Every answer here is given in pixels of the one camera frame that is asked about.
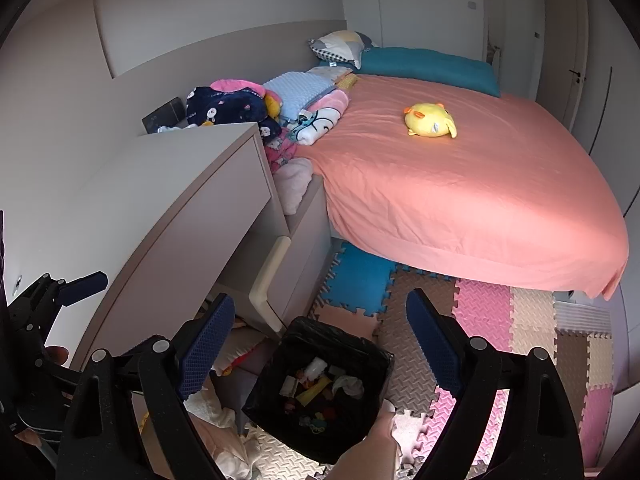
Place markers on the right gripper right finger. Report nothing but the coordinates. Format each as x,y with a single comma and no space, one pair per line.
538,438

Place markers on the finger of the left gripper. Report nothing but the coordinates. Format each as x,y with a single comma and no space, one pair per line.
80,289

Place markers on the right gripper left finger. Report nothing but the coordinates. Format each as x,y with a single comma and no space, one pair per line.
101,438

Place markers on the yellow snack bag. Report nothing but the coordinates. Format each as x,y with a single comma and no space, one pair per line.
309,394

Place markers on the black trash bin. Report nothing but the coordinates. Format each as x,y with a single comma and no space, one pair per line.
329,425

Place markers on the person's left hand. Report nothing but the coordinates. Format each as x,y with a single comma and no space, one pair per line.
59,355

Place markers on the grey desk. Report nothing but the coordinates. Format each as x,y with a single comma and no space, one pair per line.
169,218

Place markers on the navy cartoon blanket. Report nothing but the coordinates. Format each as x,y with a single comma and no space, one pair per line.
206,106

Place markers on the colourful foam floor mat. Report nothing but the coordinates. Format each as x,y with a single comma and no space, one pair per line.
538,439

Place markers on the pink bed sheet mattress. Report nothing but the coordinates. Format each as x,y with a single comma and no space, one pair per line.
513,199

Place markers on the pink folded clothing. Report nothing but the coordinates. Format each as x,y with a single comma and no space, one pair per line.
233,85

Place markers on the white cartoon face cushion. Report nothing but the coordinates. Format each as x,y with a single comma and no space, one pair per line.
315,121

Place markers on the light blue folded blanket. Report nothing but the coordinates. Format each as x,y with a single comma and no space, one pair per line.
298,90

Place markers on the yellow chick plush toy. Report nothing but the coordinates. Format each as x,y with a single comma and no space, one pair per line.
430,120

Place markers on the patterned checked pillow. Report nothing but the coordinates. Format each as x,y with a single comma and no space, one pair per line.
342,46

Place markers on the teal pillow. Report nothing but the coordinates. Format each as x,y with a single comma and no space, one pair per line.
430,65

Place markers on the cream drawer handle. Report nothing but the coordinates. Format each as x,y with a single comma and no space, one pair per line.
258,294

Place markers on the black wall socket panel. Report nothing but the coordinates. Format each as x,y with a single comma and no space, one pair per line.
171,114

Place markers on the white door with handle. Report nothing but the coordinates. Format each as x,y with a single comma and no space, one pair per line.
564,65

